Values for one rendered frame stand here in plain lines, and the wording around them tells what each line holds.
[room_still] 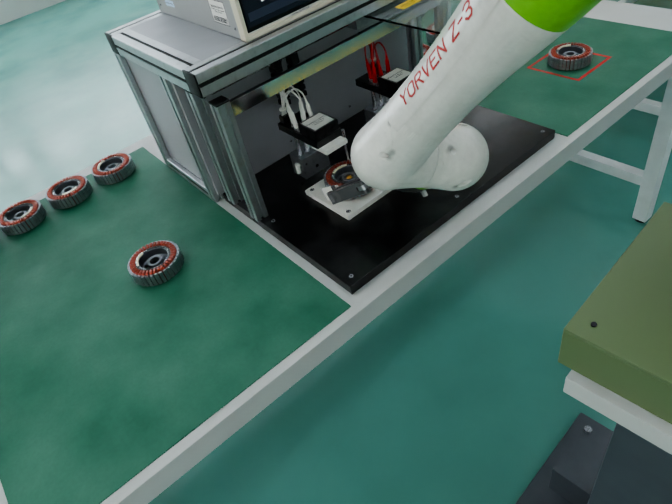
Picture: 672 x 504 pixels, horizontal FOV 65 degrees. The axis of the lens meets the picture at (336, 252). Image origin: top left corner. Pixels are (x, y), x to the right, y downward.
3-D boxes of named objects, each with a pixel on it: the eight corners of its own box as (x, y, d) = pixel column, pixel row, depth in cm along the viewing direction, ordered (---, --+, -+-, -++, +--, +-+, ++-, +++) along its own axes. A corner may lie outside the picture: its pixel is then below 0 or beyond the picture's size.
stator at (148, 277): (189, 247, 117) (183, 235, 115) (178, 284, 109) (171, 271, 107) (141, 254, 119) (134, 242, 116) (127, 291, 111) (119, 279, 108)
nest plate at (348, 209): (398, 185, 117) (398, 181, 116) (348, 220, 111) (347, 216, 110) (354, 163, 127) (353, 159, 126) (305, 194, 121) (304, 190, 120)
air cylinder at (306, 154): (330, 164, 128) (326, 145, 124) (306, 179, 125) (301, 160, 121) (317, 157, 131) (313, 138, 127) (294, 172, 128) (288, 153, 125)
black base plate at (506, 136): (554, 138, 123) (555, 129, 122) (352, 295, 99) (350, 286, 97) (408, 89, 153) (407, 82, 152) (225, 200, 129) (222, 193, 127)
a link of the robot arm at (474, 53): (589, 39, 55) (551, -38, 59) (509, 23, 50) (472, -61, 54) (409, 203, 85) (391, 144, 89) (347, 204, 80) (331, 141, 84)
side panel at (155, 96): (226, 196, 130) (176, 72, 108) (216, 203, 129) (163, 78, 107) (175, 159, 147) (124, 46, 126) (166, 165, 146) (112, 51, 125)
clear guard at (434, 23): (540, 21, 110) (543, -9, 106) (464, 68, 101) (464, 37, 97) (424, 0, 131) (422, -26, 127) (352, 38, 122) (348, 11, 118)
